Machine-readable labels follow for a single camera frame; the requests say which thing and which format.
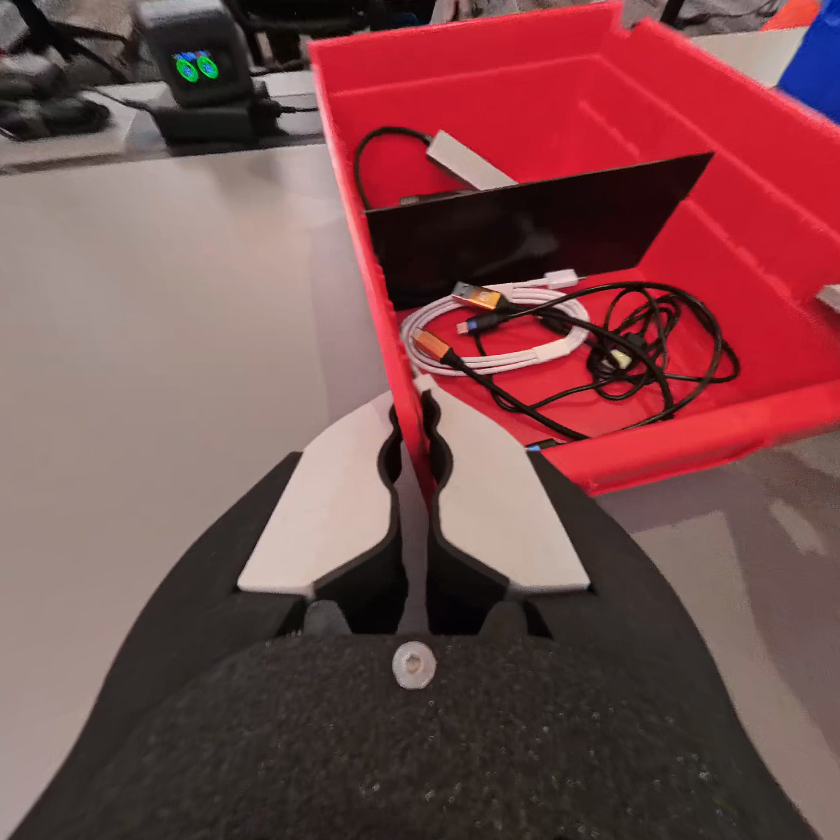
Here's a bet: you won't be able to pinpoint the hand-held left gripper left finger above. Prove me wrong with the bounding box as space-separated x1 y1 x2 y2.
236 390 404 598

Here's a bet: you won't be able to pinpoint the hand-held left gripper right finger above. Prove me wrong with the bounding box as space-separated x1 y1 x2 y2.
413 374 592 597

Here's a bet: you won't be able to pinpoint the white cable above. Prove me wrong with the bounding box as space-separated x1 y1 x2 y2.
399 268 592 378

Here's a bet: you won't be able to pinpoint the black cable orange plugs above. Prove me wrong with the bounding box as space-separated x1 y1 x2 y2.
410 281 592 442

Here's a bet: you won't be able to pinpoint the red storage bin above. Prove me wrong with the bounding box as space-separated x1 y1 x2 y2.
307 0 840 496

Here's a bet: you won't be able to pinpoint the blue storage bin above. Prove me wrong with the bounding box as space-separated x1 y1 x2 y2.
777 0 840 126

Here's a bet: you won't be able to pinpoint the black bin divider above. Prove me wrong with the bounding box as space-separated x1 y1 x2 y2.
364 152 715 309

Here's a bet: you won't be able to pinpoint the black power adapter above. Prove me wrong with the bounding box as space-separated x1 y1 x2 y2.
152 98 284 147

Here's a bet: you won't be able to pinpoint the black power station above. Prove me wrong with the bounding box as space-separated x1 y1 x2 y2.
134 0 256 109

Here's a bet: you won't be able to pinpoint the thin black cable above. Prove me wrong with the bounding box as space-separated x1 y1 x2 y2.
459 282 742 421

